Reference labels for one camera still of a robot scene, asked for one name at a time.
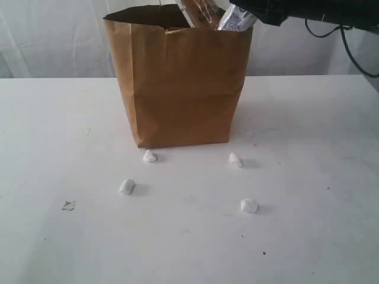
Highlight chipped spot paint flake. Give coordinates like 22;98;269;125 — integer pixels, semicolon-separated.
62;201;76;211

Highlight brown paper bag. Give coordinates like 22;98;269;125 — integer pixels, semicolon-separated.
104;4;252;149

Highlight spaghetti pack black ends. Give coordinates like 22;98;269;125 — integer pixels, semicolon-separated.
175;0;225;30

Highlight right robot arm black grey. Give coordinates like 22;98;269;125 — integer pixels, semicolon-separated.
229;0;378;33

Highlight small blue white milk carton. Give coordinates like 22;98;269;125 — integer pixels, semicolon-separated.
216;5;258;32

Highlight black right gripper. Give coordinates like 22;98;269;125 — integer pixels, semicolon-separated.
229;0;290;26

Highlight white foam peanut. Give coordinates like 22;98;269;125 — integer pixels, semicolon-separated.
119;179;135;194
229;152;243;168
240;198;259;214
143;149;158;163

